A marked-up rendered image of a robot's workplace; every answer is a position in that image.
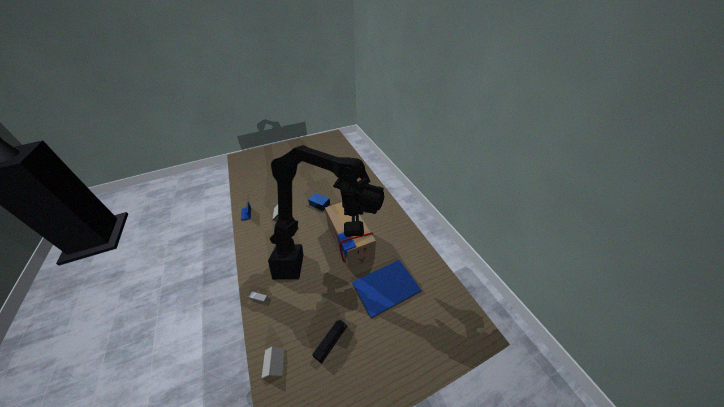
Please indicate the tan cardboard box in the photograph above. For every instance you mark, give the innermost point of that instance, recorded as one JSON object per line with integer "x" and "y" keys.
{"x": 364, "y": 251}

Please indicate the blue block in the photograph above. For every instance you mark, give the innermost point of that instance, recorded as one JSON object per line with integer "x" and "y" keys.
{"x": 318, "y": 201}

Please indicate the blue l-shaped bracket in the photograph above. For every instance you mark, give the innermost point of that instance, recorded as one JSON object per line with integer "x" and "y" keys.
{"x": 246, "y": 212}

